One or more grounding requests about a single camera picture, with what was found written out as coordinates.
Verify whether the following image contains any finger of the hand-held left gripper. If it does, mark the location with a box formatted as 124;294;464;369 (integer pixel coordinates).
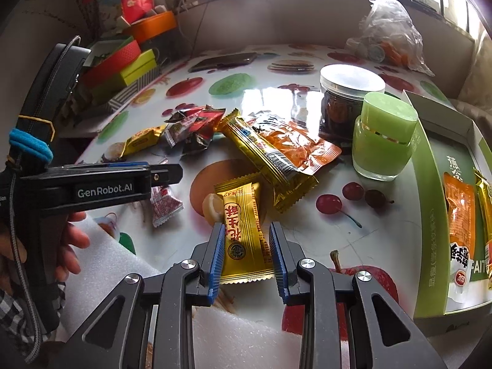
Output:
148;163;184;187

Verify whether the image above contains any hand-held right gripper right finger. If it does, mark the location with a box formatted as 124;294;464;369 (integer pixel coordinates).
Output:
268;221;446;369

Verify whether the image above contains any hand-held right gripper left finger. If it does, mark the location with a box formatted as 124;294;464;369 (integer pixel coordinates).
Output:
48;222;227;369

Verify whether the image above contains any small yellow candy packet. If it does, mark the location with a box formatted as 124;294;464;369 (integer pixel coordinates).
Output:
121;125;168;158

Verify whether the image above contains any red black candy packet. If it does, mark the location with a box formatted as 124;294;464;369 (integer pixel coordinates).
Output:
182;131;216;158

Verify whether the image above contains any yellow candy packet red label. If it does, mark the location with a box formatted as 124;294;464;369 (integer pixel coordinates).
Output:
213;173;275;285

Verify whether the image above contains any long golden snack bar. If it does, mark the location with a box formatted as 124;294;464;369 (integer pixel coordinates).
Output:
474;169;492;291
214;109;319;213

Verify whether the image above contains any green white cardboard box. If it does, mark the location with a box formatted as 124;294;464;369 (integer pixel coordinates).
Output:
402;88;492;319

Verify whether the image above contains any person's left forearm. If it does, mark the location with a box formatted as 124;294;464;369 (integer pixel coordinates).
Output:
0;282;67;369

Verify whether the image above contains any person's left hand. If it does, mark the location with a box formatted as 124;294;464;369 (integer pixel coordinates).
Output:
55;211;92;282

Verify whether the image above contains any red white candy packet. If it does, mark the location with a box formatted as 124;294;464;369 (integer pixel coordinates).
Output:
150;184;184;228

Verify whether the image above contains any silver red candy packet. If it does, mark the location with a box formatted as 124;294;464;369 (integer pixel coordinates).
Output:
163;113;200;149

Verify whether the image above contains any blue elastic band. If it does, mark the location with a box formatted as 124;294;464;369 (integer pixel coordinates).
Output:
10;128;54;163

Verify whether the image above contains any white foam sheet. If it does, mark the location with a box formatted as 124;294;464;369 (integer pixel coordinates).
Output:
58;217;306;369

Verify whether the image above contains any striped box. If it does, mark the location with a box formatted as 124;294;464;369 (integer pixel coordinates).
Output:
105;67;162;112

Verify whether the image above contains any lime green box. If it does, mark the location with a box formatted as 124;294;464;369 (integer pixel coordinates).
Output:
90;50;159;102

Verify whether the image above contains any fruit print tablecloth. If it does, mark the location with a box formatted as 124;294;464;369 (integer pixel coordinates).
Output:
58;42;492;369

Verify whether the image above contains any orange snack packet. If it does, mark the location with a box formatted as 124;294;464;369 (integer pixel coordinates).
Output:
246;109;343;177
443;171;489;310

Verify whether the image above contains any dark phone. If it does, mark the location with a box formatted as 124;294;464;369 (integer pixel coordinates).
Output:
188;52;258;73

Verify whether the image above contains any red box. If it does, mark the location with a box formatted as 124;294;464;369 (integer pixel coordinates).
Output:
81;39;142;87

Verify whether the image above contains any orange box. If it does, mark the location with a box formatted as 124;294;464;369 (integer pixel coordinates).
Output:
131;10;178;45

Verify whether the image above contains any clear jar white lid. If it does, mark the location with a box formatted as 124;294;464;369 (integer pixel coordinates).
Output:
319;63;386;143

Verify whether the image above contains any patterned paper bag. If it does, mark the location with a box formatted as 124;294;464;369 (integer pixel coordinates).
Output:
77;0;127;39

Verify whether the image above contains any small round sealed cup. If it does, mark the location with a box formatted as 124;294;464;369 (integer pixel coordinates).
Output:
363;43;385;62

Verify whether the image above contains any clear plastic bag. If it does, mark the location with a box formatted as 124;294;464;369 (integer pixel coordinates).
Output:
345;0;437;77

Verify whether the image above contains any beige checked cloth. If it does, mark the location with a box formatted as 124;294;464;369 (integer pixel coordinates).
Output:
455;34;492;124

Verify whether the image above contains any grey braided cord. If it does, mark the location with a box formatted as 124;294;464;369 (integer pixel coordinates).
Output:
8;34;83;363

